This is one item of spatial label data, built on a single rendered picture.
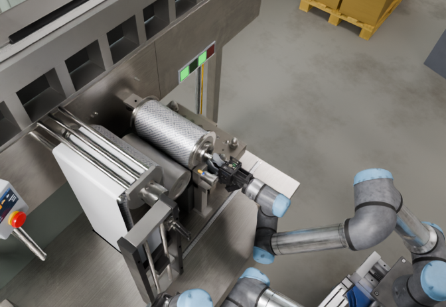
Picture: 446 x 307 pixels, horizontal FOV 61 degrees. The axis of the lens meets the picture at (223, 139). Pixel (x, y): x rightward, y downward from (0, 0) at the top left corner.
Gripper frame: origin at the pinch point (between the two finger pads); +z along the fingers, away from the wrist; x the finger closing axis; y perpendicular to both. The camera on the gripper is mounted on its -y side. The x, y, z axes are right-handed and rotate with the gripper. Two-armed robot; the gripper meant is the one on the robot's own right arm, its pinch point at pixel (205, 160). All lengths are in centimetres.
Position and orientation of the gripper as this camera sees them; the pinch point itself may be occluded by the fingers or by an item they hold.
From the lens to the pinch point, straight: 143.3
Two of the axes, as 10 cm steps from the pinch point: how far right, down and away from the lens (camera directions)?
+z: -8.1, -5.0, 3.1
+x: -5.8, 6.3, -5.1
